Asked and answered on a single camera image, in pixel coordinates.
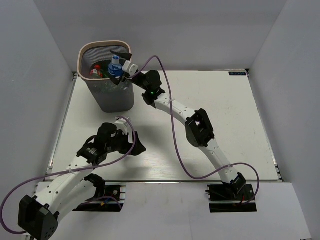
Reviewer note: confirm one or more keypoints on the grey bin with beige rim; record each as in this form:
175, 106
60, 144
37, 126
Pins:
111, 98

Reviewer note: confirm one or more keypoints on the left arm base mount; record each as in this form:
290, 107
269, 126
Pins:
111, 200

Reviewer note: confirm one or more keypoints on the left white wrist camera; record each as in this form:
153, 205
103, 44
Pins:
123, 124

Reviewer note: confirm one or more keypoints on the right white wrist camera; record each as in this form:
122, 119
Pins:
129, 70

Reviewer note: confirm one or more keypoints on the clear bottle red label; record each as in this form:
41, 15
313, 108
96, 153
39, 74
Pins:
97, 72

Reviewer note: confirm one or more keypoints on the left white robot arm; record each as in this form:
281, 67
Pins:
40, 215

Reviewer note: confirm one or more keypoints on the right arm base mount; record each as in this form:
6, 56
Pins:
222, 201

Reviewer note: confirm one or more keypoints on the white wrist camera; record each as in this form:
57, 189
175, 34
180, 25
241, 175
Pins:
123, 124
129, 70

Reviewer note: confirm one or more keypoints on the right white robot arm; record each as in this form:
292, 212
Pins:
198, 128

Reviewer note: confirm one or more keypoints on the blue table corner label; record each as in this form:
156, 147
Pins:
237, 73

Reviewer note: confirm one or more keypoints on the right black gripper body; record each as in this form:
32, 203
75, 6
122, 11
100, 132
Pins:
139, 81

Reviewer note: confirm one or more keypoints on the clear bottle blue label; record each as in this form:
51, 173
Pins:
115, 68

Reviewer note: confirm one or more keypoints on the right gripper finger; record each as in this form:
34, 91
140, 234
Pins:
126, 56
117, 80

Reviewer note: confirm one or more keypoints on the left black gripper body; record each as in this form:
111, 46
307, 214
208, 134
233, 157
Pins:
120, 144

